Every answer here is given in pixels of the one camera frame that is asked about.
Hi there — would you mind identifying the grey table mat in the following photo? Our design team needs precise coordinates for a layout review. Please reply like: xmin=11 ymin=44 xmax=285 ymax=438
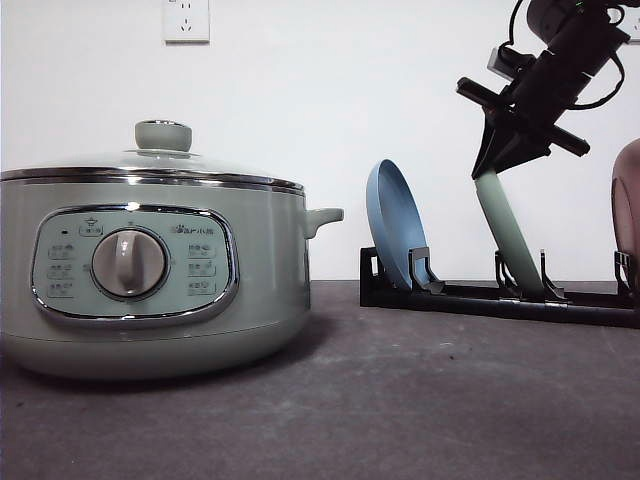
xmin=0 ymin=280 xmax=640 ymax=480

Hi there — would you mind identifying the green plate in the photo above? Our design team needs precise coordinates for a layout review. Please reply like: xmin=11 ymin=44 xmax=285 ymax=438
xmin=474 ymin=170 xmax=546 ymax=299

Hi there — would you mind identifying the white wall socket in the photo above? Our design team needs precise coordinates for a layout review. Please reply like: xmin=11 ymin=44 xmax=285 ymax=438
xmin=617 ymin=4 xmax=640 ymax=46
xmin=162 ymin=0 xmax=211 ymax=47

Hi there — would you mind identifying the blue plate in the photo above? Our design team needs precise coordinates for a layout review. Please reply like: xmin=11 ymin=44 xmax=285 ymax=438
xmin=366 ymin=159 xmax=429 ymax=289

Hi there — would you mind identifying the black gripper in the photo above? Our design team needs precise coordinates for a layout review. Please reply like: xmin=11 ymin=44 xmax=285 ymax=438
xmin=456 ymin=50 xmax=590 ymax=178

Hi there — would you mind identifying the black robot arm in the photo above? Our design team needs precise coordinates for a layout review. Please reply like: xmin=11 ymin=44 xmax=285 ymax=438
xmin=457 ymin=0 xmax=630 ymax=179

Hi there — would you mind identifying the black plate rack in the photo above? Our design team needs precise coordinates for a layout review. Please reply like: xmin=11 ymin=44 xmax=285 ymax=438
xmin=360 ymin=247 xmax=640 ymax=328

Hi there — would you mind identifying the green electric steamer pot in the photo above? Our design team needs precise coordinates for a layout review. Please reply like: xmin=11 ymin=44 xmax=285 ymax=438
xmin=0 ymin=166 xmax=344 ymax=378

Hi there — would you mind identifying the glass steamer lid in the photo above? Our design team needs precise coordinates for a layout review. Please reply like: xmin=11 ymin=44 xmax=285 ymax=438
xmin=0 ymin=120 xmax=306 ymax=196

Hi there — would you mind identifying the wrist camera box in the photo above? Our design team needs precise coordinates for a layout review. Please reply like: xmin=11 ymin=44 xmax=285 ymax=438
xmin=487 ymin=46 xmax=536 ymax=80

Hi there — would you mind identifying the pink plate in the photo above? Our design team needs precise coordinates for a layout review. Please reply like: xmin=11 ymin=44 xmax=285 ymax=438
xmin=611 ymin=137 xmax=640 ymax=292

